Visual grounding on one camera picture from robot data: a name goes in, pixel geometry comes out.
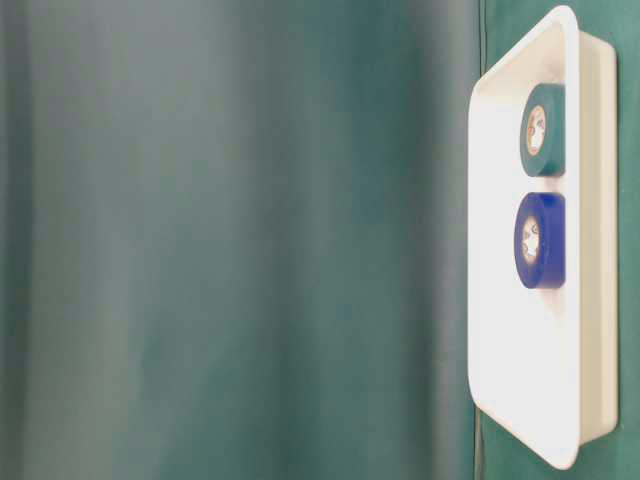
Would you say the blue electrical tape roll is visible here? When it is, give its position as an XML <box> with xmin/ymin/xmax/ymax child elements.
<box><xmin>514</xmin><ymin>192</ymin><xmax>565</xmax><ymax>289</ymax></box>

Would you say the green electrical tape roll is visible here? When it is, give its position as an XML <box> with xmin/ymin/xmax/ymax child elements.
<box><xmin>519</xmin><ymin>83</ymin><xmax>565</xmax><ymax>177</ymax></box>

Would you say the white plastic tray case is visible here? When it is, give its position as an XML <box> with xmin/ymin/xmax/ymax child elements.
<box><xmin>467</xmin><ymin>5</ymin><xmax>619</xmax><ymax>469</ymax></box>

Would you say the green table cloth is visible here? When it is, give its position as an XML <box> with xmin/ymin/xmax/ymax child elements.
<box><xmin>1</xmin><ymin>1</ymin><xmax>561</xmax><ymax>479</ymax></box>

